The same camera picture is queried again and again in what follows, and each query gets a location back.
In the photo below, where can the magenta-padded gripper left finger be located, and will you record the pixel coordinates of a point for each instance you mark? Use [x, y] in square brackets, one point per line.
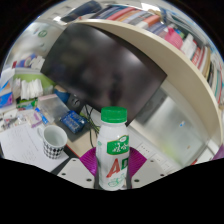
[88, 163]

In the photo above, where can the small blue box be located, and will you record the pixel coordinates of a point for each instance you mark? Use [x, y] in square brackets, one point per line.
[73, 121]

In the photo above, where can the black-and-white patterned mug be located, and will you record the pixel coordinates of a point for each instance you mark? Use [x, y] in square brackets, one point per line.
[55, 148]

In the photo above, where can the white drink bottle green cap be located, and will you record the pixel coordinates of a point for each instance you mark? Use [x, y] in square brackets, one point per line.
[112, 156]

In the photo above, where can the white tissue stack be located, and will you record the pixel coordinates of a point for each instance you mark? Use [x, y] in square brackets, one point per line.
[31, 89]

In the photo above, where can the clear plastic box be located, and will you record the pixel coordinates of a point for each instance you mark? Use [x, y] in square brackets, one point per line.
[53, 106]

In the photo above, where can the shelf unit with books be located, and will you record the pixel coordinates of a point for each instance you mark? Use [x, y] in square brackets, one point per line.
[173, 63]

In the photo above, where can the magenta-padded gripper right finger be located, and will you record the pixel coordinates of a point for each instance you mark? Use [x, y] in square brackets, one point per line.
[136, 161]

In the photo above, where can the white written notebook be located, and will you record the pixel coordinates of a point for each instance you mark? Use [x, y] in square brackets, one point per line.
[23, 146]

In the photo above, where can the white wall power outlets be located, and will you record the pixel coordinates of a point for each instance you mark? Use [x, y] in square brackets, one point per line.
[146, 150]

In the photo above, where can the black computer monitor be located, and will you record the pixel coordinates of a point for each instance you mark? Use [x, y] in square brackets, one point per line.
[100, 70]

